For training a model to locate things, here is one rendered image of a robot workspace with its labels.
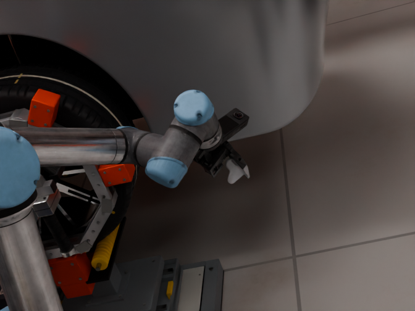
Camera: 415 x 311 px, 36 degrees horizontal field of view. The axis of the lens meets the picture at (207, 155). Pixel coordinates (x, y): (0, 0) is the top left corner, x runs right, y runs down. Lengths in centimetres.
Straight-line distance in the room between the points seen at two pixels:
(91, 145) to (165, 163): 15
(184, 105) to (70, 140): 23
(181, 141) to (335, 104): 253
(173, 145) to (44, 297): 38
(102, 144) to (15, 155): 31
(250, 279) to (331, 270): 34
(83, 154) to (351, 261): 162
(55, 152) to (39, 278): 25
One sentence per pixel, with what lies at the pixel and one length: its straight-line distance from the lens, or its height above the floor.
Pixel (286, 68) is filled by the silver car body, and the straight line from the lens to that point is 204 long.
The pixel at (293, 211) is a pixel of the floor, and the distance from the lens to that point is 298.
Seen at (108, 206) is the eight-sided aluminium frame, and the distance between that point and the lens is 207.
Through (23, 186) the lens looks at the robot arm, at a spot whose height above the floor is 136.
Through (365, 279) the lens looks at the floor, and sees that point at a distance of 258.
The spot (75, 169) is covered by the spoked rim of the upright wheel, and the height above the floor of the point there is 84.
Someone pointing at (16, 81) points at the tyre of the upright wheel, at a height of 117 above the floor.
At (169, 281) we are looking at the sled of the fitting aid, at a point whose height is 18.
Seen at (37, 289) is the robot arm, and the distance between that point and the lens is 112.
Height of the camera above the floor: 181
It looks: 30 degrees down
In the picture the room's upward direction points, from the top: 20 degrees counter-clockwise
